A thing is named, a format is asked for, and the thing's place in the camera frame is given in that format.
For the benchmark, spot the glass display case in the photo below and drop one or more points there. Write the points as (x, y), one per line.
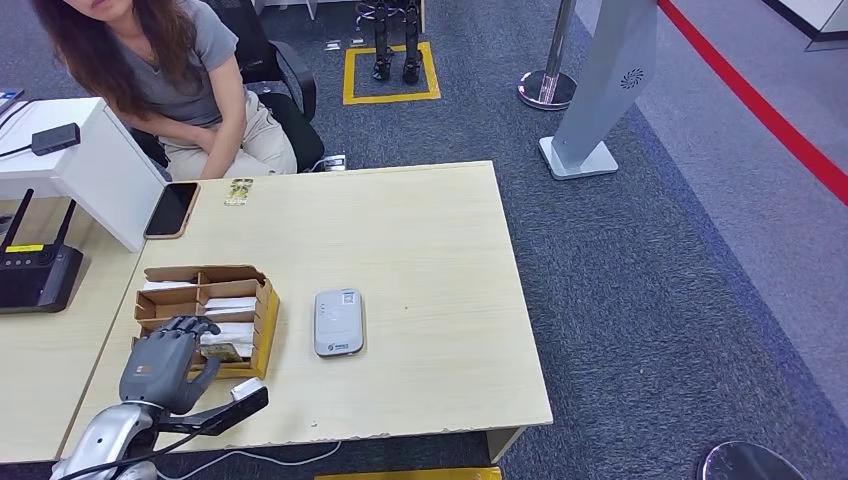
(825, 23)

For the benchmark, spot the person's left forearm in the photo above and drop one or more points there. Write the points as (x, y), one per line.
(222, 146)

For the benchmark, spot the cardboard card organizer box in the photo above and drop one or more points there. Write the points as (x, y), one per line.
(265, 331)

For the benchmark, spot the white counter partition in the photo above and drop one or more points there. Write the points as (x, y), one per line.
(99, 172)

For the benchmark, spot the person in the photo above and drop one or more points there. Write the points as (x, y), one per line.
(172, 73)

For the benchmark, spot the black router with antennas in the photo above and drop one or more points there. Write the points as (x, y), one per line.
(30, 278)

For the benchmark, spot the yellow patterned key card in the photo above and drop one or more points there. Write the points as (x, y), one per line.
(222, 352)

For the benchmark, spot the yellow patterned ID card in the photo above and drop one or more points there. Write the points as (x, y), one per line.
(238, 192)

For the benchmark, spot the black smartphone tan case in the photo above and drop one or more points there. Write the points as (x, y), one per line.
(172, 209)

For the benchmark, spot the person's right forearm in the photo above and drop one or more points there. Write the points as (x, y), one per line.
(159, 129)

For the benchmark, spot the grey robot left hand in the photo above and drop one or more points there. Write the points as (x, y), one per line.
(159, 371)

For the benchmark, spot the red floor tape line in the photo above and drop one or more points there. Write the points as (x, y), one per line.
(762, 109)

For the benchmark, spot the grey white card reader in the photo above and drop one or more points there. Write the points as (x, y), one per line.
(338, 323)

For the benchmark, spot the chrome round base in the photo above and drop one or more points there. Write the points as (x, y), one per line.
(745, 464)

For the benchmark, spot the chrome stanchion post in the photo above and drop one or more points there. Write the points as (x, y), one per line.
(546, 86)

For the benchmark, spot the white power strip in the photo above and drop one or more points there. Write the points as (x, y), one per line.
(332, 163)

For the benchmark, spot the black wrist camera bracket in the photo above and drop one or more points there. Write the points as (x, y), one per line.
(212, 417)

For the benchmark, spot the yellow floor tape square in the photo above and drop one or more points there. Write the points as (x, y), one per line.
(391, 97)

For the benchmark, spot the grey kiosk stand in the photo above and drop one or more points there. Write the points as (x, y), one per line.
(596, 86)

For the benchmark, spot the yellow floor tape strip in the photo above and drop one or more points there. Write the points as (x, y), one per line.
(411, 474)

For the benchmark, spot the black office chair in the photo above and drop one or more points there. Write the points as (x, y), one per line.
(299, 126)

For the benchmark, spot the white key card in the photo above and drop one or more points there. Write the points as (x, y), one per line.
(246, 351)
(230, 304)
(232, 338)
(166, 287)
(235, 328)

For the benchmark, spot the small black adapter box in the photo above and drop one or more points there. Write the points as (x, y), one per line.
(56, 139)

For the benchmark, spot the black humanoid robot legs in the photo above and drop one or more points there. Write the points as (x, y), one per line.
(411, 53)

